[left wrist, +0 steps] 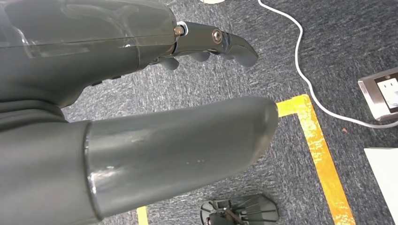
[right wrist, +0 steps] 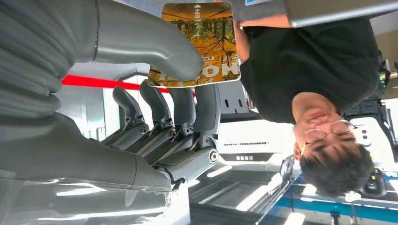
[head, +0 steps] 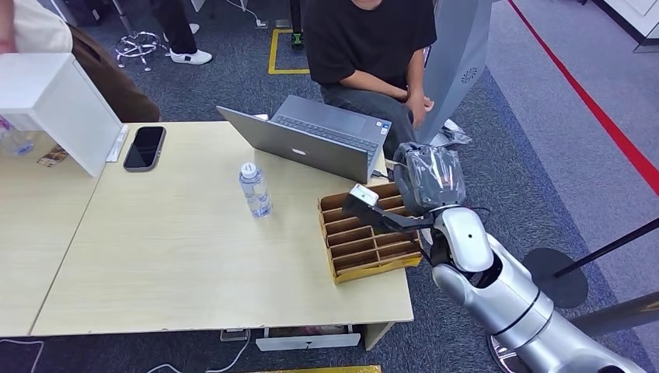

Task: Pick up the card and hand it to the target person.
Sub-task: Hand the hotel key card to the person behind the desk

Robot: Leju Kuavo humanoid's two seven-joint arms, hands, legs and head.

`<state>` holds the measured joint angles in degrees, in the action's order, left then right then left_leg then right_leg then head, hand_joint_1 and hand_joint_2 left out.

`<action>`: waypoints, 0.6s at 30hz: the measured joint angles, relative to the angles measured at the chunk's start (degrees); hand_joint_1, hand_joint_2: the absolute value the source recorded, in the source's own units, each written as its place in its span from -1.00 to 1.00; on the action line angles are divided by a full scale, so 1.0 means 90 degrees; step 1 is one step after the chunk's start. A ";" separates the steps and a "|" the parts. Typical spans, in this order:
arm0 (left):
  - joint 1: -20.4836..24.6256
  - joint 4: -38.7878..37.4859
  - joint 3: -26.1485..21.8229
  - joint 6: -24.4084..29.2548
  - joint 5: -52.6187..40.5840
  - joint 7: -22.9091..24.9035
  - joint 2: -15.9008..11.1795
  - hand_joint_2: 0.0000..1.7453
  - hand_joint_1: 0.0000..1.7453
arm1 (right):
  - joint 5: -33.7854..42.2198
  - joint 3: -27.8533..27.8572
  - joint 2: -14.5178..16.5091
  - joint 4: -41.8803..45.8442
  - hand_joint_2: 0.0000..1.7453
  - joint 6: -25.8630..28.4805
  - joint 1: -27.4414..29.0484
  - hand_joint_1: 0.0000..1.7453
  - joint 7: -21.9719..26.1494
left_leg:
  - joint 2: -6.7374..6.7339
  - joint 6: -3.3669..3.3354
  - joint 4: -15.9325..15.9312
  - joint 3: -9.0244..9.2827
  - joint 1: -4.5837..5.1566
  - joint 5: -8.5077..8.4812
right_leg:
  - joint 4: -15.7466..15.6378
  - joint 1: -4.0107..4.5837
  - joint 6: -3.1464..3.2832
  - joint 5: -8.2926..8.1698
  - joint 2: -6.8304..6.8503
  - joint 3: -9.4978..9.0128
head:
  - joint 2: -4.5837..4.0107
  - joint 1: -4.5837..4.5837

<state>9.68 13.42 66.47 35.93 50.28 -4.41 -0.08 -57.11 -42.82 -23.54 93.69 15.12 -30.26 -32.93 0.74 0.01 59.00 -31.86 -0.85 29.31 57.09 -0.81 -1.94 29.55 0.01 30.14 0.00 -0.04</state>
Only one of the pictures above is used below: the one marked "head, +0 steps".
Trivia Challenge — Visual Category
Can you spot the black post with green foot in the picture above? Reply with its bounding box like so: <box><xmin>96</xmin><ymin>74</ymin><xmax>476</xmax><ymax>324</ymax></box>
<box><xmin>289</xmin><ymin>0</ymin><xmax>305</xmax><ymax>51</ymax></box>

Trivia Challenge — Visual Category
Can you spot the chrome stool base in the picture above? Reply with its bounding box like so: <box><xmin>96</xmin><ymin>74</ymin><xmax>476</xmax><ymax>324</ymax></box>
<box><xmin>113</xmin><ymin>30</ymin><xmax>170</xmax><ymax>72</ymax></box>

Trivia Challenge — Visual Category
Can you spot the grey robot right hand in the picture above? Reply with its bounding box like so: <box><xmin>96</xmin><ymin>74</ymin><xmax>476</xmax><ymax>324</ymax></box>
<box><xmin>393</xmin><ymin>141</ymin><xmax>468</xmax><ymax>218</ymax></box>

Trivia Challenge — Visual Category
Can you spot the white flat strip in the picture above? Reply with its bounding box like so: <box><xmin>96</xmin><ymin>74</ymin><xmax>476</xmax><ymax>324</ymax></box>
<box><xmin>105</xmin><ymin>124</ymin><xmax>129</xmax><ymax>164</ymax></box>

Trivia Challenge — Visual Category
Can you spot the grey kiosk stand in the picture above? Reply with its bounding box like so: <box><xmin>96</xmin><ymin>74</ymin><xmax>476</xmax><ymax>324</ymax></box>
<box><xmin>414</xmin><ymin>0</ymin><xmax>497</xmax><ymax>146</ymax></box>

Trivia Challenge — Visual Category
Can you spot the standing person with white shoes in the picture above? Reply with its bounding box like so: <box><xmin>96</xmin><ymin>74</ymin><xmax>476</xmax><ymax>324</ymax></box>
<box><xmin>153</xmin><ymin>0</ymin><xmax>214</xmax><ymax>66</ymax></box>

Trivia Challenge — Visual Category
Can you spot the chrome stanchion with round base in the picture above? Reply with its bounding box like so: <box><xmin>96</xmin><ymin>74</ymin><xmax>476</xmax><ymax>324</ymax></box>
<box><xmin>486</xmin><ymin>291</ymin><xmax>659</xmax><ymax>373</ymax></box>

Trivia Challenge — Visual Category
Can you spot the white floor cable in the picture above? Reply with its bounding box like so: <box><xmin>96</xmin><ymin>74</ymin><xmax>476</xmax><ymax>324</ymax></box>
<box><xmin>145</xmin><ymin>329</ymin><xmax>253</xmax><ymax>373</ymax></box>

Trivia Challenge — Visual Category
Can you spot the black stanchion with round base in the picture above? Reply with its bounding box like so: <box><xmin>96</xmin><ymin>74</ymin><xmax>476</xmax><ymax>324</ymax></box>
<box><xmin>522</xmin><ymin>218</ymin><xmax>659</xmax><ymax>309</ymax></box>

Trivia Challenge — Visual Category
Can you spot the clear plastic bag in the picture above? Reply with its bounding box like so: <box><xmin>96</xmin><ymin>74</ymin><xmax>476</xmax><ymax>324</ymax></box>
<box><xmin>434</xmin><ymin>118</ymin><xmax>473</xmax><ymax>147</ymax></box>

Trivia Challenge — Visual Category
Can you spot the person's left hand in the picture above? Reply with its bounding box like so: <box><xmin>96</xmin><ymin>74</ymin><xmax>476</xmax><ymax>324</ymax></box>
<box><xmin>404</xmin><ymin>89</ymin><xmax>429</xmax><ymax>131</ymax></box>

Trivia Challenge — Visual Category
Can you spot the patterned snack packet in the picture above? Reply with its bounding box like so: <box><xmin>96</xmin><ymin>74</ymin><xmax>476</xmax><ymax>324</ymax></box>
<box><xmin>37</xmin><ymin>146</ymin><xmax>69</xmax><ymax>169</ymax></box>

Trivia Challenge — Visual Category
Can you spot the white box cabinet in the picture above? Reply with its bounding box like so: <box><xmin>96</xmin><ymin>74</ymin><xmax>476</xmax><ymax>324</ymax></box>
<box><xmin>0</xmin><ymin>52</ymin><xmax>124</xmax><ymax>180</ymax></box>

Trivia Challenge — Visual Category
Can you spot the person beside white cabinet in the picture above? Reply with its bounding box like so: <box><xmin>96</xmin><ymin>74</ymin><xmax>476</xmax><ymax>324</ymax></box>
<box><xmin>0</xmin><ymin>0</ymin><xmax>161</xmax><ymax>124</ymax></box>

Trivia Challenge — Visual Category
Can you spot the white cable with plug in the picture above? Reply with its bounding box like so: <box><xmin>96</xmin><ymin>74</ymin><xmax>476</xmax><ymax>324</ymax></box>
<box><xmin>224</xmin><ymin>0</ymin><xmax>269</xmax><ymax>30</ymax></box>

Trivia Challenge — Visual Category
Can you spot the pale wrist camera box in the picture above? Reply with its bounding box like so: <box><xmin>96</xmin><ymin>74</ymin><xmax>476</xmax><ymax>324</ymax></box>
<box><xmin>342</xmin><ymin>183</ymin><xmax>381</xmax><ymax>215</ymax></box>

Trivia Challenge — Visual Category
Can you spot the brown cardboard card organizer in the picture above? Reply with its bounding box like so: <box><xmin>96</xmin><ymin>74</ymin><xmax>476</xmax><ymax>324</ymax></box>
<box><xmin>318</xmin><ymin>182</ymin><xmax>424</xmax><ymax>286</ymax></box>

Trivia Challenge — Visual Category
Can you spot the clear plastic water bottle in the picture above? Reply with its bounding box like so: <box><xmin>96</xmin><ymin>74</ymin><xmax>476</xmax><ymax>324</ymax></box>
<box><xmin>238</xmin><ymin>162</ymin><xmax>274</xmax><ymax>219</ymax></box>

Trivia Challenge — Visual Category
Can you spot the black smartphone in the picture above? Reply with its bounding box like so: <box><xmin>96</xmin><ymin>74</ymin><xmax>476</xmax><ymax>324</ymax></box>
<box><xmin>123</xmin><ymin>126</ymin><xmax>167</xmax><ymax>173</ymax></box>

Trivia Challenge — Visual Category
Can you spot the small clear bottle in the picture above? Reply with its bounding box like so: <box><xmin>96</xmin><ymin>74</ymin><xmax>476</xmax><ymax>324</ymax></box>
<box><xmin>0</xmin><ymin>117</ymin><xmax>36</xmax><ymax>157</ymax></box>

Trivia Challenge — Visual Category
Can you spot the seated person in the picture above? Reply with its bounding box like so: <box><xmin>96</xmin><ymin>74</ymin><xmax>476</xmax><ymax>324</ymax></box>
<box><xmin>301</xmin><ymin>0</ymin><xmax>438</xmax><ymax>247</ymax></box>

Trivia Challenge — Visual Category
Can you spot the white furniture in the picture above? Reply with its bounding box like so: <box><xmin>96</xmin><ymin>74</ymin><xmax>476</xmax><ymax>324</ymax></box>
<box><xmin>591</xmin><ymin>0</ymin><xmax>659</xmax><ymax>54</ymax></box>

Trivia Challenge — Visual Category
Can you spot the grey open laptop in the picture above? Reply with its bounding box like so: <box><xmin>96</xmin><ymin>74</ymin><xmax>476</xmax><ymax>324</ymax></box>
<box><xmin>216</xmin><ymin>95</ymin><xmax>392</xmax><ymax>185</ymax></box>

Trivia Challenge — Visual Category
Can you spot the white under-desk tray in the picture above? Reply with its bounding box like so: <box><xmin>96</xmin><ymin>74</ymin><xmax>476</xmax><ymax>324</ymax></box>
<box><xmin>255</xmin><ymin>332</ymin><xmax>362</xmax><ymax>353</ymax></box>

